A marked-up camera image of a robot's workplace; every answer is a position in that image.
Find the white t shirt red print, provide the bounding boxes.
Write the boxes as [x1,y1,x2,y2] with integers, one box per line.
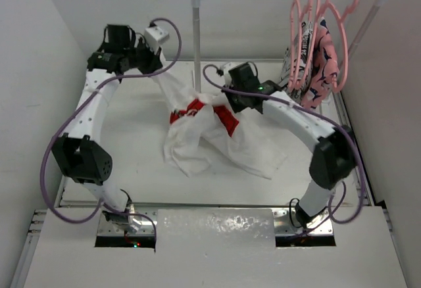
[153,72,287,179]

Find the pink plastic hanger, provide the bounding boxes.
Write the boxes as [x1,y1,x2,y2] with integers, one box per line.
[288,0,302,91]

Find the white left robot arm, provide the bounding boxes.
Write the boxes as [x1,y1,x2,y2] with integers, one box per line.
[52,23,169,212]

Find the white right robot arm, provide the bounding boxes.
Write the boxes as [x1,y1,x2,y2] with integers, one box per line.
[217,62,357,228]

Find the white black printed shirt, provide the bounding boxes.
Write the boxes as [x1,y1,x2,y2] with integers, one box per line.
[280,21,314,104]

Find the pink hanger with white shirt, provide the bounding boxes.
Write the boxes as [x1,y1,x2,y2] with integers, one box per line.
[289,0,316,90]

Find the pink navy printed shirt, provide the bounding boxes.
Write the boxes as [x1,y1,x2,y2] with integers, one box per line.
[301,17,339,110]

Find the empty pink hanger right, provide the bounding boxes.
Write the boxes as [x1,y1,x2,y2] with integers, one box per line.
[325,0,360,93]

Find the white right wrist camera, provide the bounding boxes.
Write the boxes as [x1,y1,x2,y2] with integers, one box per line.
[217,62,237,85]

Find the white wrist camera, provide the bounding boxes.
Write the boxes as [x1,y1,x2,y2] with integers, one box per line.
[143,26,170,53]
[217,62,237,85]

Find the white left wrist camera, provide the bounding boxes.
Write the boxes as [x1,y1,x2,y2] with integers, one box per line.
[143,26,170,53]

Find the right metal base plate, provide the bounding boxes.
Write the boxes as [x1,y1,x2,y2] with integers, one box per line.
[272,206,334,237]

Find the metal base plate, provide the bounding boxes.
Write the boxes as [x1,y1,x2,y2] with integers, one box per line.
[97,205,158,237]
[272,206,334,237]

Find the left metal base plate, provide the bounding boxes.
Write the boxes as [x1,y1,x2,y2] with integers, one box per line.
[97,205,158,237]

